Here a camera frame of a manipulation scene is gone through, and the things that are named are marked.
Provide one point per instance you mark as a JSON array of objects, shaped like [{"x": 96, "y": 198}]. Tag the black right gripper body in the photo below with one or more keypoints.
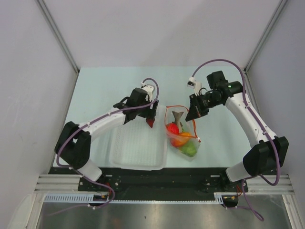
[{"x": 211, "y": 101}]

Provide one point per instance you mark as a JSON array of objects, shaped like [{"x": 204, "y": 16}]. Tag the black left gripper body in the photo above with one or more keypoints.
[{"x": 147, "y": 112}]

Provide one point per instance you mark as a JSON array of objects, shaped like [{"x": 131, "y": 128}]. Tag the dark red toy fruit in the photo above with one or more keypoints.
[{"x": 150, "y": 122}]

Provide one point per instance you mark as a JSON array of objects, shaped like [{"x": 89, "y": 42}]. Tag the grey toy fish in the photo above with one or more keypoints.
[{"x": 177, "y": 119}]

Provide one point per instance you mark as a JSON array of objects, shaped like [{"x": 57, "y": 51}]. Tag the red toy apple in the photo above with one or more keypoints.
[{"x": 172, "y": 128}]

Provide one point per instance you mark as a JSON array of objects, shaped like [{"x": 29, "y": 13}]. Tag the clear zip top bag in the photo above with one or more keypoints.
[{"x": 187, "y": 127}]

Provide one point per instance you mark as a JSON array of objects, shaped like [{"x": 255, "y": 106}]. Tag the red orange toy mango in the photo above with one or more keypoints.
[{"x": 180, "y": 139}]

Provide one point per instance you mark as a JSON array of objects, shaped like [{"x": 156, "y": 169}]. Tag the green custard apple toy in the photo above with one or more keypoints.
[{"x": 189, "y": 149}]

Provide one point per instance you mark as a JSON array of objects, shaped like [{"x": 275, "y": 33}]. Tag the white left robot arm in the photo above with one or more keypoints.
[{"x": 74, "y": 143}]

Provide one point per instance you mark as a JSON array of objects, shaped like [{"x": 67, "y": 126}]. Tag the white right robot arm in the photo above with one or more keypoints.
[{"x": 267, "y": 152}]

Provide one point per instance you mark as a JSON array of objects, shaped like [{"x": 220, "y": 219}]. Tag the white perforated plastic basket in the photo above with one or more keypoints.
[{"x": 137, "y": 146}]

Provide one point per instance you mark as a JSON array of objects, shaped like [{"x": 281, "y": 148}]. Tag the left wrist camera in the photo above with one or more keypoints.
[{"x": 149, "y": 89}]

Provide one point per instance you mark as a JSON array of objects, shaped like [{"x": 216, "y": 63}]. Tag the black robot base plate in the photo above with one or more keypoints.
[{"x": 167, "y": 184}]

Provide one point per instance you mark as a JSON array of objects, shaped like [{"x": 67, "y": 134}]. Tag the white slotted cable duct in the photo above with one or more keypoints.
[{"x": 68, "y": 198}]

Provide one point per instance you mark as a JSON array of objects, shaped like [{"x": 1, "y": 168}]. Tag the aluminium frame rail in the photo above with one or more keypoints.
[{"x": 46, "y": 13}]

